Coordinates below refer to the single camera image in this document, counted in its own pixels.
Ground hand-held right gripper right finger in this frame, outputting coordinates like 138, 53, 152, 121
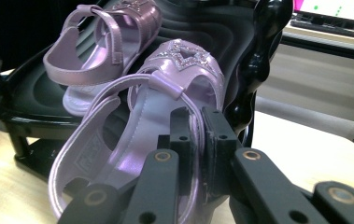
200, 105, 245, 200

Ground red and black shoe rack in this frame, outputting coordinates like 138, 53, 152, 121
0, 0, 294, 185

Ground purple star sandal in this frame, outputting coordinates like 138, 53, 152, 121
47, 38, 226, 224
42, 0, 163, 118

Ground black keyboard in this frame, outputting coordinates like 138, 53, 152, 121
290, 19, 354, 40

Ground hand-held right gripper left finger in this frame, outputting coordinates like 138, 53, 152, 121
157, 106, 195, 198

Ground computer monitor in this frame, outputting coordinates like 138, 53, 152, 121
292, 0, 354, 26

